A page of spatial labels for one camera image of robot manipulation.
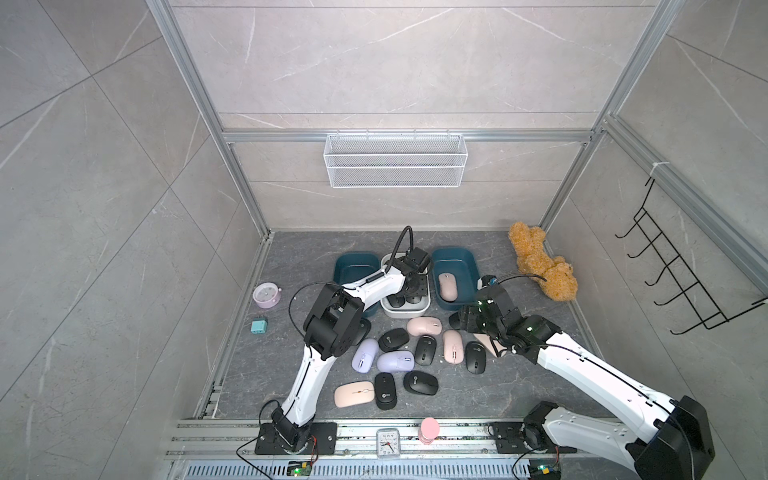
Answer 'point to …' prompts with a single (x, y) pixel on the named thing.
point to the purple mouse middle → (365, 355)
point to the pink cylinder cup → (429, 430)
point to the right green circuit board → (545, 469)
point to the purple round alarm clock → (267, 295)
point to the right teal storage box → (460, 261)
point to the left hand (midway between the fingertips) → (423, 284)
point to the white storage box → (421, 310)
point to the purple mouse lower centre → (395, 360)
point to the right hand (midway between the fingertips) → (472, 312)
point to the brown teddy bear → (559, 276)
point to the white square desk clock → (388, 443)
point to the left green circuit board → (298, 468)
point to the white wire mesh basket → (393, 161)
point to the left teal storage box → (349, 267)
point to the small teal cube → (258, 326)
